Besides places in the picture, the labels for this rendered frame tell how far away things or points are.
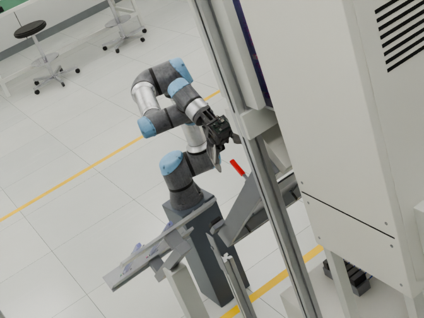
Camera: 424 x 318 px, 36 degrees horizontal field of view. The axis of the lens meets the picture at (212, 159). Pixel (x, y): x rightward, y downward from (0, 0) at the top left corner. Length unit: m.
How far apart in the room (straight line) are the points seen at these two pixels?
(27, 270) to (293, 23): 3.08
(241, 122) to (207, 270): 1.53
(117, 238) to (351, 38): 2.94
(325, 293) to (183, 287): 0.45
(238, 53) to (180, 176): 1.39
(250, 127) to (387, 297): 0.76
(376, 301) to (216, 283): 1.17
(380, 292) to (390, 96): 0.95
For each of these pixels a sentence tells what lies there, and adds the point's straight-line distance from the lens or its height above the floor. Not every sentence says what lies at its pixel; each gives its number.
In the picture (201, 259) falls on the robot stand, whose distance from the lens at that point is 2.93.
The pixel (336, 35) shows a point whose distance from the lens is 1.15.
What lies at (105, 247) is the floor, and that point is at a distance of 3.88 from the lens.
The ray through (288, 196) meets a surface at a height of 0.70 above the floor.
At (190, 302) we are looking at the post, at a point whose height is 0.67.
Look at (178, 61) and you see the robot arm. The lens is 2.56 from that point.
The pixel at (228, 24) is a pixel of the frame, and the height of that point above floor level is 1.60.
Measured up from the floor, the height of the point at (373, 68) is 1.54.
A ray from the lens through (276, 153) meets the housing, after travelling 1.62.
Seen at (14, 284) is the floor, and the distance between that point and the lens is 4.03.
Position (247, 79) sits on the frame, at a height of 1.47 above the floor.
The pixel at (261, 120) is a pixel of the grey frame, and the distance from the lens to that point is 1.55.
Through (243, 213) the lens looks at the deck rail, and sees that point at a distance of 1.98.
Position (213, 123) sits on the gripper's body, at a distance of 2.03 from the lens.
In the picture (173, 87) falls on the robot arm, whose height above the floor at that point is 1.26.
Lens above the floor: 2.04
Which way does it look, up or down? 28 degrees down
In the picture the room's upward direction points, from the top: 21 degrees counter-clockwise
